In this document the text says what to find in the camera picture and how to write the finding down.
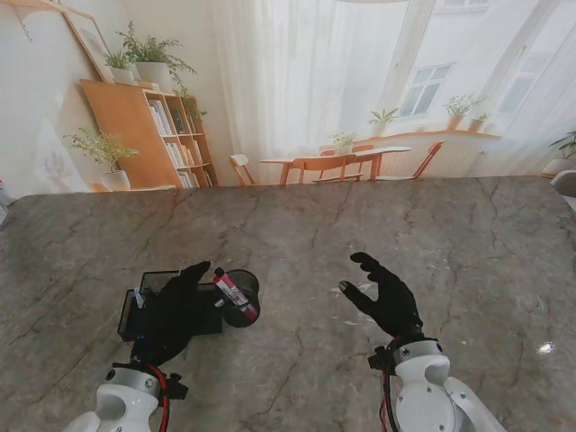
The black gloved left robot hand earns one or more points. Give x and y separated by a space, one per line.
175 315

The printed room scene backdrop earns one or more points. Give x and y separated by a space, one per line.
292 67

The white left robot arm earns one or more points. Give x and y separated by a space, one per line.
117 400

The black mesh pen cup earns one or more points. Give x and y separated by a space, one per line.
245 306

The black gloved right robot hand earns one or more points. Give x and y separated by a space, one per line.
387 301

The black mesh desk organizer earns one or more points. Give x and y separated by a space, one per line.
135 315

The blue and white eraser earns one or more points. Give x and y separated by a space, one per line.
140 299

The red capped white marker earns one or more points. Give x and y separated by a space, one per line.
220 297

